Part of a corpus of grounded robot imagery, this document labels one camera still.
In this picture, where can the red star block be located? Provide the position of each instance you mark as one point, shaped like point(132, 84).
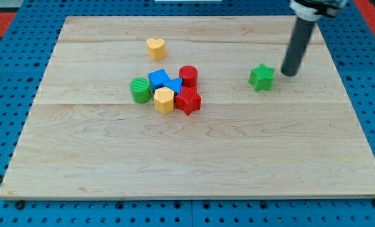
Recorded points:
point(188, 100)

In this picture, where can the yellow heart block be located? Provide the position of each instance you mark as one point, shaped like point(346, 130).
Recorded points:
point(156, 49)

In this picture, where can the green cylinder block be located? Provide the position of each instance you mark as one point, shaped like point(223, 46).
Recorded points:
point(140, 90)

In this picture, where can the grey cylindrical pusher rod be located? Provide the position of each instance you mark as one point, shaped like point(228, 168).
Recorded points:
point(301, 35)

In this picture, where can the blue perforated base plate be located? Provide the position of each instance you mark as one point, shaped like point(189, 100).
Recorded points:
point(25, 49)

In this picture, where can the red cylinder block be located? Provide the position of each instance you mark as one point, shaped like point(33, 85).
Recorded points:
point(189, 76)

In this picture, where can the blue triangle block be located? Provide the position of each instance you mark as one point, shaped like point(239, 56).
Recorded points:
point(174, 84)

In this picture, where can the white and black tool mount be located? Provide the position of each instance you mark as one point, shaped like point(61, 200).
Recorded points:
point(313, 10)

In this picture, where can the wooden board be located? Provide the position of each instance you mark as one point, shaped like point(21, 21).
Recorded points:
point(86, 139)

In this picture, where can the yellow hexagon block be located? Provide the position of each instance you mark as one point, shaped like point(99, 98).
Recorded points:
point(164, 100)

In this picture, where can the green star block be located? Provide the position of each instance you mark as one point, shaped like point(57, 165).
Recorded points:
point(262, 78)

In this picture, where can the blue cube block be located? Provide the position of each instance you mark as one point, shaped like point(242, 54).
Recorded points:
point(157, 79)

